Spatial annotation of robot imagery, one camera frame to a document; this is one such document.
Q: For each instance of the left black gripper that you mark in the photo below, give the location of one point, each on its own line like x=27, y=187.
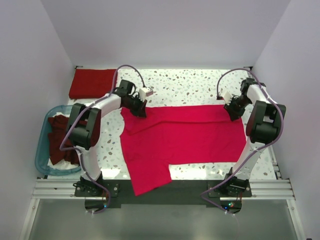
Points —
x=141, y=112

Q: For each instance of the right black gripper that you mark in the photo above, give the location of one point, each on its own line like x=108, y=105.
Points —
x=234, y=114

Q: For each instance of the bright pink-red t-shirt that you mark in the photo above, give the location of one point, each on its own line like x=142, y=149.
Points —
x=177, y=135

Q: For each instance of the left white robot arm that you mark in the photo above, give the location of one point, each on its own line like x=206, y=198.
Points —
x=84, y=124

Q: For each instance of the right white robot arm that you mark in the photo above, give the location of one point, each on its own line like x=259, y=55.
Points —
x=264, y=127

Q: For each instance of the folded dark red t-shirt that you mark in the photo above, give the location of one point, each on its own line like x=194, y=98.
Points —
x=91, y=83

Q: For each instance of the dark red clothes in basket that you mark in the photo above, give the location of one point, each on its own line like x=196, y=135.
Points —
x=58, y=125

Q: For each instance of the white cloth in basket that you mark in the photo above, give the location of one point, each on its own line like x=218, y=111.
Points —
x=62, y=165

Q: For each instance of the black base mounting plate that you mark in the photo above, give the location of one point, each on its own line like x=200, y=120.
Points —
x=179, y=192

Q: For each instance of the teal plastic basket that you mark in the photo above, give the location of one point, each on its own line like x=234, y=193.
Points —
x=42, y=153

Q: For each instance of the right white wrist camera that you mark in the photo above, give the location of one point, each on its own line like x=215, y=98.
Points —
x=226, y=96

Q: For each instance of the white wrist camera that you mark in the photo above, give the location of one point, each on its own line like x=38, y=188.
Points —
x=145, y=92
x=226, y=96

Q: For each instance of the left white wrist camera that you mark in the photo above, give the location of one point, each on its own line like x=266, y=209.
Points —
x=145, y=92

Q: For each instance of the aluminium frame rail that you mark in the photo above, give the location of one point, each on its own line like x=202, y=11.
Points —
x=61, y=189

